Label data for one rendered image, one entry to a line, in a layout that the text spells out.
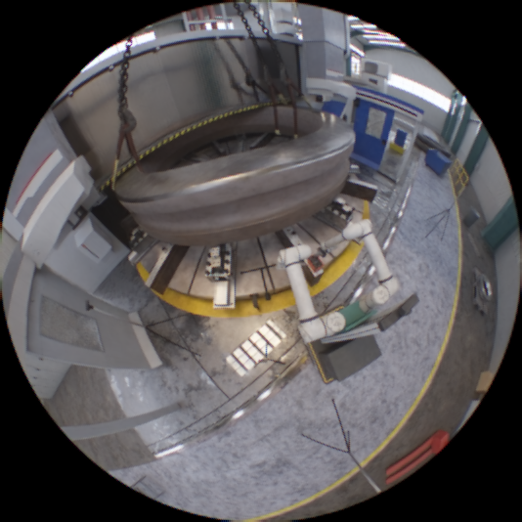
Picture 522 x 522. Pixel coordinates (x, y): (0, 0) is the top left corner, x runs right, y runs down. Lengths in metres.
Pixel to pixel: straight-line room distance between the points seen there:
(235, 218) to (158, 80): 3.44
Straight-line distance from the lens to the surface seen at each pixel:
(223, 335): 2.73
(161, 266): 2.84
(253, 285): 2.46
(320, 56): 5.47
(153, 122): 4.10
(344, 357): 1.86
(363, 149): 6.67
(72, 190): 2.24
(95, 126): 4.05
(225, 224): 2.06
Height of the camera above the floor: 2.58
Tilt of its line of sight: 60 degrees down
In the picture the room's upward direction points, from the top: 13 degrees counter-clockwise
